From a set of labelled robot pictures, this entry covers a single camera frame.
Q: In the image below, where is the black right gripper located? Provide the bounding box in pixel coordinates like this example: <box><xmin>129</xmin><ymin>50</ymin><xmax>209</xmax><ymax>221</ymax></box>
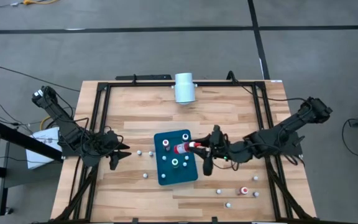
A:
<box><xmin>193</xmin><ymin>133</ymin><xmax>232</xmax><ymax>177</ymax></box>

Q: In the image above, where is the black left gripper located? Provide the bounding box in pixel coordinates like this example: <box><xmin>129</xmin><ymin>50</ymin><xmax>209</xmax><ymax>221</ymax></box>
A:
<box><xmin>102</xmin><ymin>130</ymin><xmax>132</xmax><ymax>171</ymax></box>

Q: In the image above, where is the blue plastic bin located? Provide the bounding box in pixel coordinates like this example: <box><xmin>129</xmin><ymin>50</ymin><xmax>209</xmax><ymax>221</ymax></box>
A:
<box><xmin>153</xmin><ymin>129</ymin><xmax>199</xmax><ymax>187</ymax></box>

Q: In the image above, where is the white cylinder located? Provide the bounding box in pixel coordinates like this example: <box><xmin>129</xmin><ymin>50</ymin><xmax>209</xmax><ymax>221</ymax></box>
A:
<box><xmin>173</xmin><ymin>72</ymin><xmax>196</xmax><ymax>104</ymax></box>

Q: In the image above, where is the white cardboard box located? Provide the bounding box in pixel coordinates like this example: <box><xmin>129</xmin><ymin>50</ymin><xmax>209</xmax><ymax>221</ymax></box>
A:
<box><xmin>25</xmin><ymin>128</ymin><xmax>63</xmax><ymax>170</ymax></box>

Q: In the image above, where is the black power strip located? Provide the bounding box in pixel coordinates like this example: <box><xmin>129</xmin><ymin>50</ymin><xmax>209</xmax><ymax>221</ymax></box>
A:
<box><xmin>115</xmin><ymin>73</ymin><xmax>173</xmax><ymax>81</ymax></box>

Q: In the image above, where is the black desk beam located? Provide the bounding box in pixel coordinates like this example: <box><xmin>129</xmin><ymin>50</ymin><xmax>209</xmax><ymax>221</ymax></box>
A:
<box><xmin>0</xmin><ymin>119</ymin><xmax>63</xmax><ymax>162</ymax></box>

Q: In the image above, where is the yellow cable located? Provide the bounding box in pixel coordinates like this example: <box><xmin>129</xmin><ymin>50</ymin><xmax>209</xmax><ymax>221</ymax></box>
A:
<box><xmin>40</xmin><ymin>114</ymin><xmax>57</xmax><ymax>131</ymax></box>
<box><xmin>22</xmin><ymin>0</ymin><xmax>58</xmax><ymax>6</ymax></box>

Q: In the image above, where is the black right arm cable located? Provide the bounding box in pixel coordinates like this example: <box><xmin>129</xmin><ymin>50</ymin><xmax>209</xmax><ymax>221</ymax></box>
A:
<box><xmin>227</xmin><ymin>70</ymin><xmax>310</xmax><ymax>102</ymax></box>

